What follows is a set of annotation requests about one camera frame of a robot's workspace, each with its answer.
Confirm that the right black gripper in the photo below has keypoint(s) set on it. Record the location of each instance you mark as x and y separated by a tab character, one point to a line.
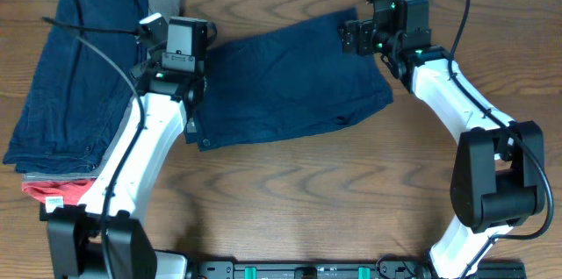
364	29

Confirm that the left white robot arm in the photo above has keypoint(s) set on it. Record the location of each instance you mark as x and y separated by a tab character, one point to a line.
102	236

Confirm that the navy blue shorts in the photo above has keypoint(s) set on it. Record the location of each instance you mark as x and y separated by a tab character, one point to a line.
293	82

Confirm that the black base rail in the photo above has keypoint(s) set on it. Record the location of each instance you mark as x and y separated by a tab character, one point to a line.
377	270

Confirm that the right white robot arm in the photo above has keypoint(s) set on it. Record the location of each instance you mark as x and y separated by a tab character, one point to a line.
498	178

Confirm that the folded grey garment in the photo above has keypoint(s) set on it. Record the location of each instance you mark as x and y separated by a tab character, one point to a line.
167	8

